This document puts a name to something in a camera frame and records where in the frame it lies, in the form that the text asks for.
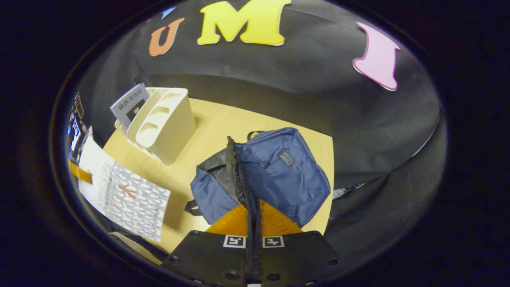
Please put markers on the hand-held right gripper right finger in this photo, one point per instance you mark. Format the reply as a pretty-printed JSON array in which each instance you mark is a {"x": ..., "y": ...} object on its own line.
[{"x": 299, "y": 255}]

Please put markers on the black backdrop cloth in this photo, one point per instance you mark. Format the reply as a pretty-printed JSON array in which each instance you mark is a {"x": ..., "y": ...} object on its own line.
[{"x": 299, "y": 79}]

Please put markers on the blue cover book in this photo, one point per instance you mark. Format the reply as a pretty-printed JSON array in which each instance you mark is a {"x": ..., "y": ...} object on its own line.
[{"x": 129, "y": 105}]

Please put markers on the white plastic bookshelf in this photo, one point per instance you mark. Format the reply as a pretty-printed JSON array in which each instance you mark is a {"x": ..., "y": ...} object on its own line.
[{"x": 171, "y": 127}]

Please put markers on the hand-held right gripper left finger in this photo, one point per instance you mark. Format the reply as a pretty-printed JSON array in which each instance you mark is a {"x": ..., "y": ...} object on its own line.
[{"x": 207, "y": 255}]

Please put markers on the cluttered side table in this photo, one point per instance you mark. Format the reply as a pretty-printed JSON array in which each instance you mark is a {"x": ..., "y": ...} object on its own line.
[{"x": 75, "y": 135}]

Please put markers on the white patterned book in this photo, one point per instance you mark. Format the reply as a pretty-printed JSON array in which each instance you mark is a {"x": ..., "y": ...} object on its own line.
[{"x": 131, "y": 199}]

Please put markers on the blue schoolbag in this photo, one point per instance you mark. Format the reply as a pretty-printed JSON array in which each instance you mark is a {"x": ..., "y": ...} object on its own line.
[{"x": 287, "y": 175}]

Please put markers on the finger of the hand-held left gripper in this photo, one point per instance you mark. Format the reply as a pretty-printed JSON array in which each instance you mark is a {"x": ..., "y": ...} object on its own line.
[{"x": 81, "y": 172}]

